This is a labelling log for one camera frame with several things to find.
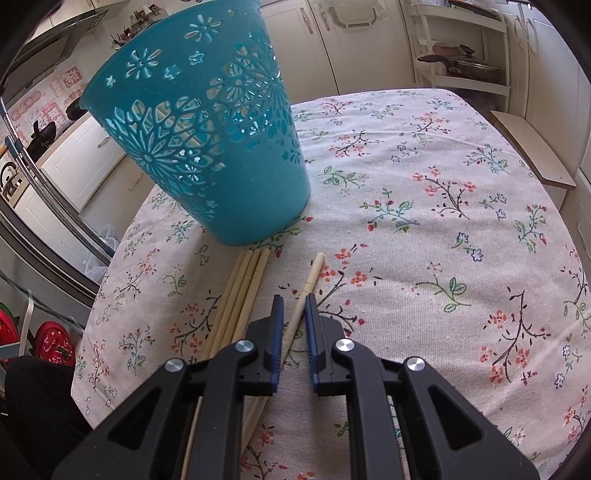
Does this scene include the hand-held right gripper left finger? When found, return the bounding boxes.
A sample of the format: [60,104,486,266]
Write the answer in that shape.
[51,294,286,480]

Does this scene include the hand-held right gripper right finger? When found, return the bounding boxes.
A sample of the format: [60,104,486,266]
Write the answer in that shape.
[304,293,541,480]

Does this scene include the set of wooden chopsticks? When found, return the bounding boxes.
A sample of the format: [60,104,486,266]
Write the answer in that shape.
[179,247,271,480]

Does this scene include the pale wooden chopstick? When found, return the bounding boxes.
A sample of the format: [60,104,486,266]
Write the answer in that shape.
[240,252,327,448]

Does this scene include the blue perforated plastic basket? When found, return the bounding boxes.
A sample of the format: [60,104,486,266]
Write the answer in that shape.
[79,0,311,246]

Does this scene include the floral tablecloth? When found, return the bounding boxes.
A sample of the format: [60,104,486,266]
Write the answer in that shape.
[70,88,591,480]

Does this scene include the plastic bag on floor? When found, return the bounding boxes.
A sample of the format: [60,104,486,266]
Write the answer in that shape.
[82,224,122,283]

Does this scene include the red patterned slipper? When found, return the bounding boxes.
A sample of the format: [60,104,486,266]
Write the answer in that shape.
[0,308,20,347]
[36,322,76,366]

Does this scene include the white folding chair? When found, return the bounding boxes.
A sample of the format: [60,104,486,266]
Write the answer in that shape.
[0,272,38,365]

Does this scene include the white step stool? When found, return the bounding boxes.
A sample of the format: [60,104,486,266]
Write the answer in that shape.
[489,110,578,210]

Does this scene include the white trolley rack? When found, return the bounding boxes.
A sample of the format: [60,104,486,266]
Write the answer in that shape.
[409,0,511,109]

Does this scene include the black wok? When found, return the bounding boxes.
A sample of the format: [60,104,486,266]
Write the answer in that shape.
[28,120,59,151]

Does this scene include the dark pan with lid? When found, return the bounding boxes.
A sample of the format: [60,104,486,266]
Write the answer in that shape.
[417,44,503,85]

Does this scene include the white door-hung bag holder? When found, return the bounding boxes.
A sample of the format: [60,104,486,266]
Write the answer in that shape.
[318,0,370,28]

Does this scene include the range hood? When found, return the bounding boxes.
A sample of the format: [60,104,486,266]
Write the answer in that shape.
[0,9,112,79]

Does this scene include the sliding glass door frame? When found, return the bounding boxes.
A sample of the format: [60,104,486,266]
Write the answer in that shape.
[0,92,116,315]

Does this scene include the red wall stickers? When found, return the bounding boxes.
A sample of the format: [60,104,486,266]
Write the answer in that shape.
[9,65,81,134]

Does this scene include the wall utensil rack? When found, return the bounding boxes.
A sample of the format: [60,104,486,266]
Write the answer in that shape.
[108,9,160,49]

